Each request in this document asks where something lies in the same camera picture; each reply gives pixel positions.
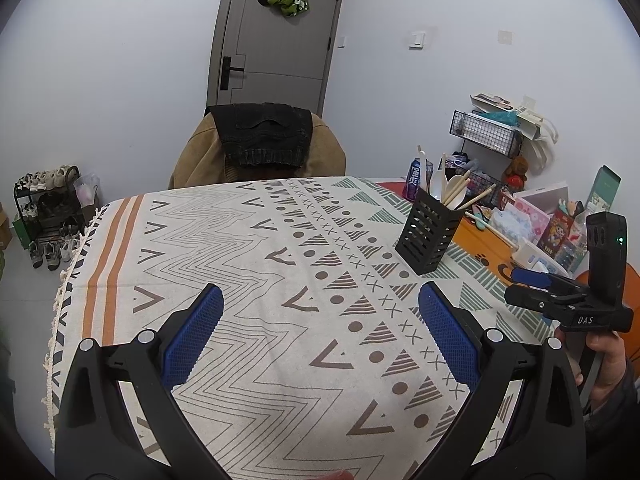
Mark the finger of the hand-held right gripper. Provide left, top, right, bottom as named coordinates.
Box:
left=510, top=267, right=591, bottom=294
left=504, top=284, right=591, bottom=322

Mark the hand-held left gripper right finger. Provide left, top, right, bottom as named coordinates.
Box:
left=400, top=281, right=588, bottom=480

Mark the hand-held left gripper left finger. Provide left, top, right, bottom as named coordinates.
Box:
left=54, top=282, right=236, bottom=480

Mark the pile of wooden chopsticks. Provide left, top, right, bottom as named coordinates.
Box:
left=440, top=152, right=497, bottom=210

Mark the black utensil holder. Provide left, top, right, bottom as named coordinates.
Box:
left=395, top=187, right=466, bottom=276

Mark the white plastic spoon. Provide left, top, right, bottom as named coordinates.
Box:
left=430, top=167, right=449, bottom=202

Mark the person's right forearm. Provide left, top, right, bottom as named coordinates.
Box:
left=584, top=360, right=640, bottom=438

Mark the person's right hand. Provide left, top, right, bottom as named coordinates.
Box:
left=575, top=332, right=631, bottom=403

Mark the colourful cartoon box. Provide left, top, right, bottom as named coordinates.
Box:
left=537, top=207, right=577, bottom=257

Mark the pink box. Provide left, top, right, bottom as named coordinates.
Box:
left=510, top=197, right=552, bottom=244

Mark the tissue pack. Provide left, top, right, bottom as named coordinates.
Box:
left=487, top=207, right=524, bottom=234

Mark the red orange printed mat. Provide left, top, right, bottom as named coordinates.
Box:
left=375, top=180, right=640, bottom=313

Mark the patterned tablecloth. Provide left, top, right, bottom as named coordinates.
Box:
left=42, top=176, right=556, bottom=480

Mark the tall green carton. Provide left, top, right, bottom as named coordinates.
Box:
left=585, top=165, right=622, bottom=214

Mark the white flat box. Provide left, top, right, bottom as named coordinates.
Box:
left=515, top=184, right=571, bottom=207

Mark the brown plush toy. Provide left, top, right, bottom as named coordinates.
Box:
left=502, top=156, right=531, bottom=189

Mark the bundle of clothes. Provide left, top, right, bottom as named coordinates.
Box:
left=452, top=152, right=482, bottom=177

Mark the blue drink can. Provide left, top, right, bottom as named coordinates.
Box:
left=404, top=157, right=423, bottom=200

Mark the teal plastic bag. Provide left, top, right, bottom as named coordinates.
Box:
left=480, top=110, right=519, bottom=127

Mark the brown jacket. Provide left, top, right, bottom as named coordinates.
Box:
left=169, top=110, right=347, bottom=188

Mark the pink plastic bag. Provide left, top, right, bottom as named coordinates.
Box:
left=74, top=172, right=99, bottom=207

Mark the green box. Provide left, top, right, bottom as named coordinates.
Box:
left=12, top=212, right=29, bottom=249

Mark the black shoe rack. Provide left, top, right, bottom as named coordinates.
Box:
left=12, top=165, right=83, bottom=268

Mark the group of shoes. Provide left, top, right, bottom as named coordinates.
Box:
left=15, top=165, right=83, bottom=268

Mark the black denim jacket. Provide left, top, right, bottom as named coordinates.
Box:
left=209, top=103, right=315, bottom=168

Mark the grey door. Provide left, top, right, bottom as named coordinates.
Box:
left=206, top=0, right=348, bottom=113

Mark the small black wire basket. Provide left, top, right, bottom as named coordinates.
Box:
left=442, top=152, right=507, bottom=197

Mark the large black wire basket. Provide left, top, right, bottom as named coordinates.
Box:
left=450, top=110, right=521, bottom=156

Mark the black door handle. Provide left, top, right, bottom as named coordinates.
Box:
left=220, top=56, right=246, bottom=91

